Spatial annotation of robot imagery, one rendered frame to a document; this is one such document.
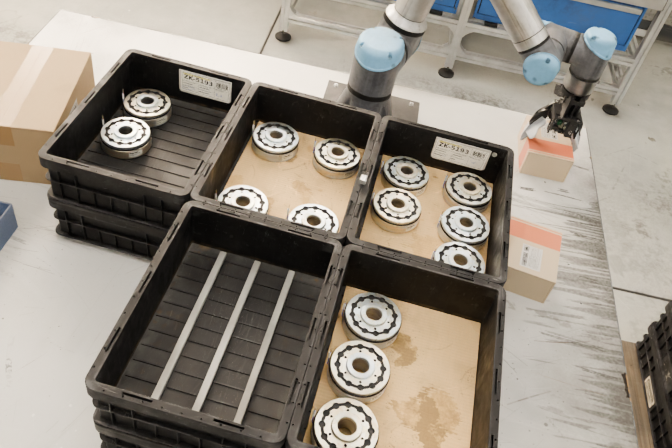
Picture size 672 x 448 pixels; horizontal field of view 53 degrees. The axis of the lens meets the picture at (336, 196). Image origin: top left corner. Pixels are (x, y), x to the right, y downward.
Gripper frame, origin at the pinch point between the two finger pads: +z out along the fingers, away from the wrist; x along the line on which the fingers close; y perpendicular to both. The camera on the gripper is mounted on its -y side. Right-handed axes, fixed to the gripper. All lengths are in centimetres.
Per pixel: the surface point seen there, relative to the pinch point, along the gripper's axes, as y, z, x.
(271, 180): 45, -8, -66
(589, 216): 18.9, 5.1, 11.9
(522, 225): 35.6, -2.4, -8.5
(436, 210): 43, -8, -30
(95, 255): 65, 5, -97
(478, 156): 29.6, -14.4, -22.5
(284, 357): 86, -8, -53
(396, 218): 51, -11, -38
